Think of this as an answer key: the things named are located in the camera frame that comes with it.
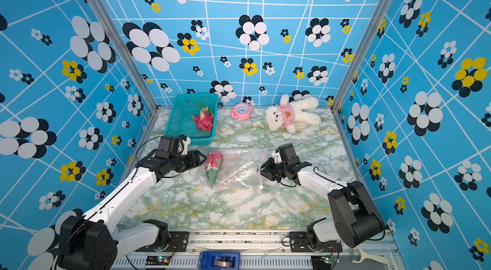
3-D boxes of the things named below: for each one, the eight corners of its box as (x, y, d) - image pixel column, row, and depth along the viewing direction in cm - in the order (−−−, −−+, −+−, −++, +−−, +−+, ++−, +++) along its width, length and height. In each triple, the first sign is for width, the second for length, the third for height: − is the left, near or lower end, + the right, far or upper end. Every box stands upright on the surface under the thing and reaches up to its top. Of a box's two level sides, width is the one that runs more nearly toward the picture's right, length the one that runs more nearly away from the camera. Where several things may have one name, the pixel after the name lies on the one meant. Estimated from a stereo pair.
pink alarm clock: (229, 119, 117) (229, 116, 114) (231, 106, 124) (230, 103, 121) (251, 119, 117) (251, 115, 114) (251, 106, 124) (251, 103, 121)
